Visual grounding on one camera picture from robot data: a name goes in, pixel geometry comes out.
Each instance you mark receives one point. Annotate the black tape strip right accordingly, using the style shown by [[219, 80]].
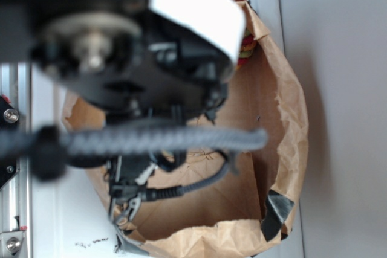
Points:
[[278, 209]]

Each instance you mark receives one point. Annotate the brown paper bag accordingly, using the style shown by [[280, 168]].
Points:
[[224, 219]]

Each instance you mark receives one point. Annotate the black tape strip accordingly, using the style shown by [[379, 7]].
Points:
[[129, 246], [278, 209]]

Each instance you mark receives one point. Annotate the white paper label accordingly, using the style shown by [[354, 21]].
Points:
[[220, 22]]

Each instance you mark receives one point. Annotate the multicolour braided rope toy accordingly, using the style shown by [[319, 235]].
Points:
[[246, 49]]

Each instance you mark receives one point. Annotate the aluminium extrusion rail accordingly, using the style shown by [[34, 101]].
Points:
[[15, 173]]

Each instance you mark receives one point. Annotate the black tape strip left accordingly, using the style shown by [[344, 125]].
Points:
[[129, 246]]

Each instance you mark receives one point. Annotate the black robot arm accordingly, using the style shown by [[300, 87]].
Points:
[[149, 65]]

